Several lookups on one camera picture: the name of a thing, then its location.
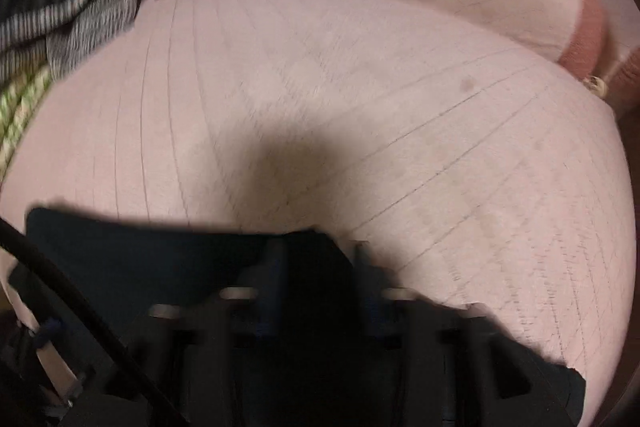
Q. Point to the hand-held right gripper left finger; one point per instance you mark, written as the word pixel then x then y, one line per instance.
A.
pixel 270 302

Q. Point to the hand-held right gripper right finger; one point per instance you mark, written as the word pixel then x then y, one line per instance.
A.
pixel 374 304

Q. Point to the dark pants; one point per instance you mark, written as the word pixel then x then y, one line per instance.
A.
pixel 150 257

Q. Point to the pink quilted bed cover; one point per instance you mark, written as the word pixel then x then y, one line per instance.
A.
pixel 380 117

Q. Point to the green knitted cloth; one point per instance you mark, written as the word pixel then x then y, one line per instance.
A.
pixel 20 107

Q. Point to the grey striped cloth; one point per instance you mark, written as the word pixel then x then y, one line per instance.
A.
pixel 85 27

